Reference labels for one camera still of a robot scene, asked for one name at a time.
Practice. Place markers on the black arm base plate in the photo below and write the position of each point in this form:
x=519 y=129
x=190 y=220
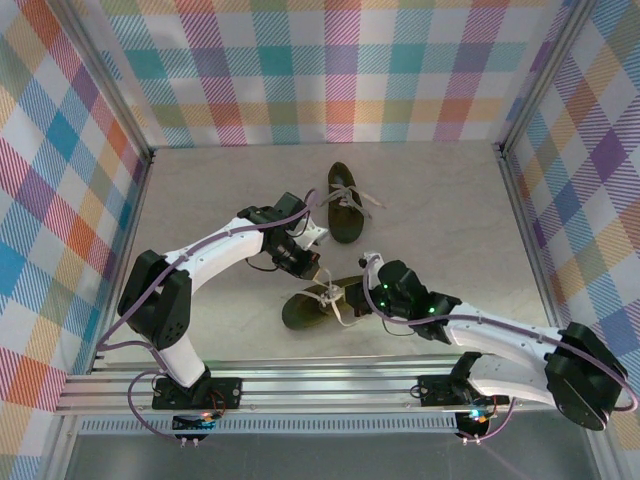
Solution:
x=232 y=392
x=435 y=391

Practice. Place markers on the olive green canvas shoe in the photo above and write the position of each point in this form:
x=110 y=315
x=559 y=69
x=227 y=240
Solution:
x=300 y=315
x=345 y=225

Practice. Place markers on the aluminium side rail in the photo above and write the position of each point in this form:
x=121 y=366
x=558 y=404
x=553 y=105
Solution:
x=531 y=250
x=124 y=250

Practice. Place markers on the aluminium corner post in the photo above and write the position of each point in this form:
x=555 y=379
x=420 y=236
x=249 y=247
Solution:
x=112 y=90
x=541 y=75

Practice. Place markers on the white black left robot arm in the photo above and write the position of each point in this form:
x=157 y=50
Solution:
x=220 y=247

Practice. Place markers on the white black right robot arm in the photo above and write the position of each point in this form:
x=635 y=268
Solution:
x=500 y=330

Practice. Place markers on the colourful plaid cloth panel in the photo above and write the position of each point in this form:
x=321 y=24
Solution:
x=600 y=200
x=40 y=200
x=320 y=75

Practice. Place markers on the white shoelace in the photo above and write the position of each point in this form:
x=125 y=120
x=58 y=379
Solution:
x=327 y=295
x=345 y=192

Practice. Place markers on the aluminium mounting rail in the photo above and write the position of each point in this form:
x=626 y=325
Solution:
x=325 y=387

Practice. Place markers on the small circuit board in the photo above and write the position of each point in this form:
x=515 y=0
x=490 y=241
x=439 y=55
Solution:
x=472 y=425
x=192 y=424

